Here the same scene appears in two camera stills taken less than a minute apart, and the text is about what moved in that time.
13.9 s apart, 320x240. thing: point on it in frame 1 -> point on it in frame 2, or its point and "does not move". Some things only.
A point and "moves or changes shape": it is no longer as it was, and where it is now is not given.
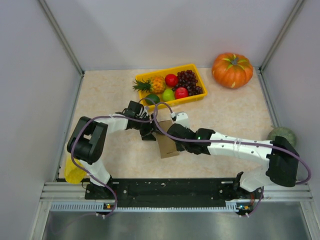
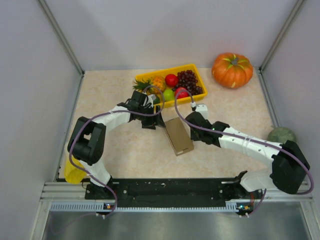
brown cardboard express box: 167,144 moves or changes shape
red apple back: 171,80 does not move
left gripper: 149,128 -> 152,119
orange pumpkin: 232,70 does not move
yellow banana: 73,173 does not move
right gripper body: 175,131 -> 195,128
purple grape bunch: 187,79 does not move
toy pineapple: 155,84 does not move
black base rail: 174,191 does not move
